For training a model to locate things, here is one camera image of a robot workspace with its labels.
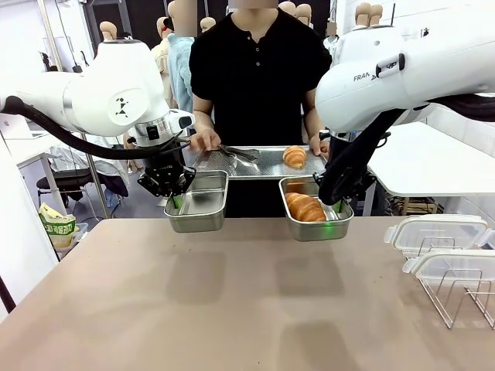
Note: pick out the yellow green snack bag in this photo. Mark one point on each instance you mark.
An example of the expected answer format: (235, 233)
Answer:
(58, 228)

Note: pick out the mannequin in white shirt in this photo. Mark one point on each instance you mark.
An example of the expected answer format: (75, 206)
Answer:
(363, 15)

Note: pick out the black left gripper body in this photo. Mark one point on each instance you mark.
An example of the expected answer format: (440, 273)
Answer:
(164, 166)

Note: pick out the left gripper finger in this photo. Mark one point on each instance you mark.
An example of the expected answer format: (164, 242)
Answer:
(179, 201)
(152, 185)

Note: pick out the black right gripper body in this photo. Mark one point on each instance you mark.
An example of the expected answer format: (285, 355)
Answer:
(336, 154)

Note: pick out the white desk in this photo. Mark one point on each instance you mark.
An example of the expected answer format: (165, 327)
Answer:
(31, 150)

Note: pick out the silver laptop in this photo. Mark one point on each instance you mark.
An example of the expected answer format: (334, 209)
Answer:
(15, 129)

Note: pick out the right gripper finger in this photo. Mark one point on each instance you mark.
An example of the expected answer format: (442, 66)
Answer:
(363, 183)
(340, 206)

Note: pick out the steel tray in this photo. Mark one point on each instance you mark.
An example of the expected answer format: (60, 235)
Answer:
(267, 166)

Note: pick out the white side table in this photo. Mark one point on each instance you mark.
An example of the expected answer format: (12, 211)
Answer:
(425, 166)

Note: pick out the black office chair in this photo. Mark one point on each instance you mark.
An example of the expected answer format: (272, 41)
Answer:
(62, 178)

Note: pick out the person's right hand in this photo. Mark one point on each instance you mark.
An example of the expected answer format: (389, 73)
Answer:
(205, 140)

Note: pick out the clear plastic snap lid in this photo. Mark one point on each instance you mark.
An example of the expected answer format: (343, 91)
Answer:
(437, 232)
(444, 266)

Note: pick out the person's left forearm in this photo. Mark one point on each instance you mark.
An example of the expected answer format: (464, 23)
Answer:
(313, 120)

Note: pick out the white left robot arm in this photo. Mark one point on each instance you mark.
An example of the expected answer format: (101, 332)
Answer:
(96, 89)

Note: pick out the mannequin in beige shirt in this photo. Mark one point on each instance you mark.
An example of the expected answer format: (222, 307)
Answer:
(165, 77)

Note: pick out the mannequin in dark red top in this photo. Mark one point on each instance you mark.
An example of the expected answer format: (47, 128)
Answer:
(108, 31)

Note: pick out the person in black shirt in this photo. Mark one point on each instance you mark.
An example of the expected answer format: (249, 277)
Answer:
(263, 85)

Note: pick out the person's right forearm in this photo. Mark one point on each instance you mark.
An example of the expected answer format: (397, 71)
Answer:
(202, 116)

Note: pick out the mannequin in black jacket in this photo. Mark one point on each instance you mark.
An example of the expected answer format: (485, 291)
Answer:
(377, 15)

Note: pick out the steel rectangular container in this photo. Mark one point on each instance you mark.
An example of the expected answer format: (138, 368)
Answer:
(201, 222)
(317, 232)

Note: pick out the white draped cloth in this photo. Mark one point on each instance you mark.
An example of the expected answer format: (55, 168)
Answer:
(108, 170)

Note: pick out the person's left hand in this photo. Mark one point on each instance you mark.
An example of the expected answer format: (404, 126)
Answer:
(320, 143)

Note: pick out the bare beige mannequin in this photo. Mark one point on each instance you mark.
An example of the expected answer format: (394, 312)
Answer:
(304, 13)

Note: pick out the golden croissant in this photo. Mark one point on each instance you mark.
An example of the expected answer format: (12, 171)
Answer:
(294, 156)
(305, 208)

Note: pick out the steel tongs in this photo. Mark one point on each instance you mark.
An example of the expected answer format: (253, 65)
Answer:
(243, 152)

